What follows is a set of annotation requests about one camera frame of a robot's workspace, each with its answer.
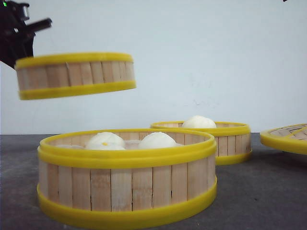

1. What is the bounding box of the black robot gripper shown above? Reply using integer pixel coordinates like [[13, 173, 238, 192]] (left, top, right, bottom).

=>
[[0, 0, 52, 69]]

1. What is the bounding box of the bamboo steamer basket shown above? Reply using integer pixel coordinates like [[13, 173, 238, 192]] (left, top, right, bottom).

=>
[[15, 52, 136, 100], [37, 129, 217, 230], [151, 121, 252, 166]]

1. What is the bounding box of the woven bamboo steamer lid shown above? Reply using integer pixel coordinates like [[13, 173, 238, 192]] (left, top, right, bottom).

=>
[[260, 123, 307, 155]]

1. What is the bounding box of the white bun with yellow dot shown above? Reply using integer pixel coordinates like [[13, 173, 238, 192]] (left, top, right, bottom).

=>
[[85, 132, 125, 150]]

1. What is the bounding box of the white steamed bun front right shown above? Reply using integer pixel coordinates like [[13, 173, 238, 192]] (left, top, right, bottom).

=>
[[138, 132, 177, 149]]

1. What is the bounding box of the white bun in right basket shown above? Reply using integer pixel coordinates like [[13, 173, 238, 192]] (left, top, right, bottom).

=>
[[182, 115, 216, 128]]

